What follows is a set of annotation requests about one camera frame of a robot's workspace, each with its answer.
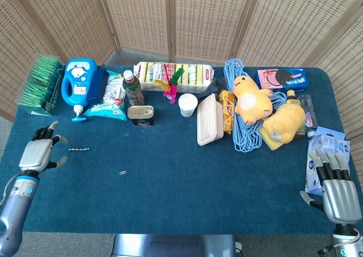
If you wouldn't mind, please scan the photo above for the yellow plush toy white belly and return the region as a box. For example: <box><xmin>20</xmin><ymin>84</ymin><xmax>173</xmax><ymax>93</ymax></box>
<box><xmin>233</xmin><ymin>75</ymin><xmax>273</xmax><ymax>126</ymax></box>

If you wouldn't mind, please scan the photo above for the brown tea drink bottle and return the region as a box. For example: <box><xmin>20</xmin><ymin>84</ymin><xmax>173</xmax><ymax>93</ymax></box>
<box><xmin>122</xmin><ymin>69</ymin><xmax>145</xmax><ymax>106</ymax></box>

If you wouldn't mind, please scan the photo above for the woven bamboo folding screen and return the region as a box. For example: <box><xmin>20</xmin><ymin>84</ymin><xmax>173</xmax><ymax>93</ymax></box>
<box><xmin>0</xmin><ymin>0</ymin><xmax>363</xmax><ymax>189</ymax></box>

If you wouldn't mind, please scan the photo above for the blue detergent bottle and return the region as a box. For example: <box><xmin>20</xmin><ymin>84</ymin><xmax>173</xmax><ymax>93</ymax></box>
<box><xmin>61</xmin><ymin>57</ymin><xmax>98</xmax><ymax>123</ymax></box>

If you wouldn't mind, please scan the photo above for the blue white packaged bag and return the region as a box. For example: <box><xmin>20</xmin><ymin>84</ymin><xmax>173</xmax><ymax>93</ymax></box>
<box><xmin>305</xmin><ymin>125</ymin><xmax>351</xmax><ymax>197</ymax></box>

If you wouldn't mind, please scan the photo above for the blue carpet table cover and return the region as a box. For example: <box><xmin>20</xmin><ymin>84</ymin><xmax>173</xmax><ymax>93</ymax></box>
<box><xmin>0</xmin><ymin>65</ymin><xmax>363</xmax><ymax>235</ymax></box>

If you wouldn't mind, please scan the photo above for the pink blue cookie box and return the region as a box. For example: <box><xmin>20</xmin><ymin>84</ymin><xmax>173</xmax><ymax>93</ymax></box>
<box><xmin>254</xmin><ymin>67</ymin><xmax>310</xmax><ymax>93</ymax></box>

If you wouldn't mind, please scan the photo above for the green tea bag box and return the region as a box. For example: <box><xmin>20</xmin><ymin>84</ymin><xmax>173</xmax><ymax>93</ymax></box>
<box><xmin>15</xmin><ymin>54</ymin><xmax>65</xmax><ymax>117</ymax></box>

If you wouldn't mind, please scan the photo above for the white paper cup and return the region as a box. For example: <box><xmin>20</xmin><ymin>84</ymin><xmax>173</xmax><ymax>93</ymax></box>
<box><xmin>178</xmin><ymin>93</ymin><xmax>199</xmax><ymax>118</ymax></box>

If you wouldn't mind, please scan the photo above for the beige arm cable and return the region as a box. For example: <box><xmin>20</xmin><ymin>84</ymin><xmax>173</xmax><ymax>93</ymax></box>
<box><xmin>0</xmin><ymin>174</ymin><xmax>18</xmax><ymax>208</ymax></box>

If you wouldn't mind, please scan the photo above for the dark bottle yellow cap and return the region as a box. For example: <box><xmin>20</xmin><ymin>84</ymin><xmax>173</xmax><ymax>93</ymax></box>
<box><xmin>285</xmin><ymin>89</ymin><xmax>301</xmax><ymax>107</ymax></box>

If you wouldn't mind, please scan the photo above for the yellow sponge block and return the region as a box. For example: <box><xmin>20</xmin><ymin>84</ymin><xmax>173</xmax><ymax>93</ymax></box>
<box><xmin>258</xmin><ymin>125</ymin><xmax>287</xmax><ymax>151</ymax></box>

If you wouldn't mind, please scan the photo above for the white teal snack bag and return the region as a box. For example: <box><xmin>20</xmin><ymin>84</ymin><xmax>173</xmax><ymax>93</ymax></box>
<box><xmin>83</xmin><ymin>70</ymin><xmax>128</xmax><ymax>121</ymax></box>

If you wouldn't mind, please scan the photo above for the light blue hanger bundle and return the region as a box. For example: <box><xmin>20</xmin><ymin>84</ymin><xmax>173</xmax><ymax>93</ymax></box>
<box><xmin>223</xmin><ymin>58</ymin><xmax>287</xmax><ymax>153</ymax></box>

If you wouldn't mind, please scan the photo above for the dark grey cloth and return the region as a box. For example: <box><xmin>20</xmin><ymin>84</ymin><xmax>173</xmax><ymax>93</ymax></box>
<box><xmin>202</xmin><ymin>78</ymin><xmax>227</xmax><ymax>100</ymax></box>

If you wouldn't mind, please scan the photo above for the yellow orange snack packet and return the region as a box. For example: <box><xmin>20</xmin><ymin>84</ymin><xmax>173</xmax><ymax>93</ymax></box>
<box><xmin>218</xmin><ymin>89</ymin><xmax>236</xmax><ymax>135</ymax></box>

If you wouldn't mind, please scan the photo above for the small clear plastic bottle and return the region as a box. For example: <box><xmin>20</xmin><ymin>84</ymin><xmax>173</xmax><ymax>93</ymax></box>
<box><xmin>297</xmin><ymin>94</ymin><xmax>318</xmax><ymax>138</ymax></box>

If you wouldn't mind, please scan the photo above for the dark blue rectangular box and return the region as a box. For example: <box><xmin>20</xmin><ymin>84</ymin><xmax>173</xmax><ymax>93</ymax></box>
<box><xmin>85</xmin><ymin>69</ymin><xmax>110</xmax><ymax>104</ymax></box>

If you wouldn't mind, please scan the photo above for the yellow green sponge pack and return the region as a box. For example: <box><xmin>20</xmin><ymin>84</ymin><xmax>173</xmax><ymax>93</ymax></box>
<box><xmin>133</xmin><ymin>61</ymin><xmax>216</xmax><ymax>95</ymax></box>

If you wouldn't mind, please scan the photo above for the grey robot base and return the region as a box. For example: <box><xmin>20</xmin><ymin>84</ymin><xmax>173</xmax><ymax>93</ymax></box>
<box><xmin>113</xmin><ymin>233</ymin><xmax>236</xmax><ymax>257</ymax></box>

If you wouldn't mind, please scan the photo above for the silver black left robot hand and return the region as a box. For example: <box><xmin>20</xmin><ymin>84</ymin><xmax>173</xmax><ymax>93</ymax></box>
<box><xmin>18</xmin><ymin>120</ymin><xmax>69</xmax><ymax>174</ymax></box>

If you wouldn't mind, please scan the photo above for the colourful feather shuttlecock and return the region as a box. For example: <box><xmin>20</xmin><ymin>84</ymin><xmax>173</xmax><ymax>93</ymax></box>
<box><xmin>153</xmin><ymin>64</ymin><xmax>185</xmax><ymax>104</ymax></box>

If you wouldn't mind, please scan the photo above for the beige lidded lunch box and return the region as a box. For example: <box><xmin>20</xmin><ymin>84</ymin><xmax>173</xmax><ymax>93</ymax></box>
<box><xmin>196</xmin><ymin>93</ymin><xmax>225</xmax><ymax>146</ymax></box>

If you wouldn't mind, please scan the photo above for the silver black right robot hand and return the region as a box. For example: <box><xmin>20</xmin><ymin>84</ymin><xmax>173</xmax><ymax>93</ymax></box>
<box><xmin>299</xmin><ymin>148</ymin><xmax>360</xmax><ymax>225</ymax></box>

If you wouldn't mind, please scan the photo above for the black gold luncheon meat can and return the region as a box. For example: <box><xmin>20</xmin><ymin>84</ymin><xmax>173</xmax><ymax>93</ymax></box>
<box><xmin>126</xmin><ymin>105</ymin><xmax>156</xmax><ymax>127</ymax></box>

